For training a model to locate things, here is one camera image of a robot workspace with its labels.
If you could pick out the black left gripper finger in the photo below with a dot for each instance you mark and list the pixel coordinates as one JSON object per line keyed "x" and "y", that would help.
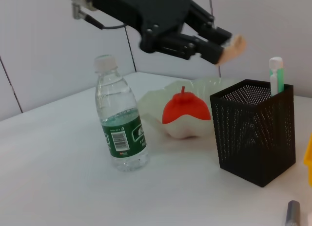
{"x": 219, "y": 36}
{"x": 209, "y": 51}

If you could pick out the red-orange toy orange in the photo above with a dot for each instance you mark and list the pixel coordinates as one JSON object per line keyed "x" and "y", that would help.
{"x": 185, "y": 109}

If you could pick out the beige eraser with barcode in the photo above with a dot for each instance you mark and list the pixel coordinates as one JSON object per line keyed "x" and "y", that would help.
{"x": 234, "y": 50}

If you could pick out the black mesh pen holder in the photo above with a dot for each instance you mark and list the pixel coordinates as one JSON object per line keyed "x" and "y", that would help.
{"x": 253, "y": 138}

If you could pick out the yellow translucent plastic bin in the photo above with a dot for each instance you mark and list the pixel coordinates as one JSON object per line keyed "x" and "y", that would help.
{"x": 309, "y": 157}

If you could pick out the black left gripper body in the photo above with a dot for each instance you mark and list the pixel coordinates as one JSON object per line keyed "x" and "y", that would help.
{"x": 151, "y": 11}

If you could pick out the clear green-label water bottle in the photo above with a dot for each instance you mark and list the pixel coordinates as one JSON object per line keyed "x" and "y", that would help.
{"x": 117, "y": 114}

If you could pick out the translucent green glass fruit plate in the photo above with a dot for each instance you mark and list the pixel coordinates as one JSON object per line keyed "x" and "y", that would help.
{"x": 151, "y": 104}

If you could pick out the silver glitter pen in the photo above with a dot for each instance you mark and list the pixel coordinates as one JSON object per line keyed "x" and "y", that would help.
{"x": 292, "y": 213}

